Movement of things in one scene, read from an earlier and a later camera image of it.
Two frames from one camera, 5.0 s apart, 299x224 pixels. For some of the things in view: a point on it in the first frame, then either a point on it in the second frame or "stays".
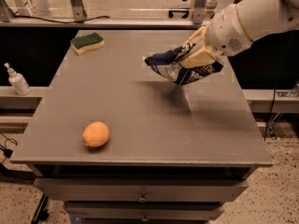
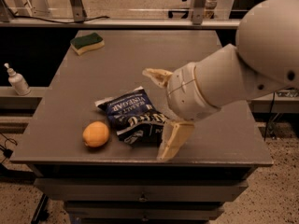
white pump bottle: (18, 81) stays
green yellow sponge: (86, 43) stays
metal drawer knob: (143, 199) stays
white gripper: (224, 32) -> (183, 91)
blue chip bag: (168, 64) -> (137, 121)
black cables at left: (7, 152) stays
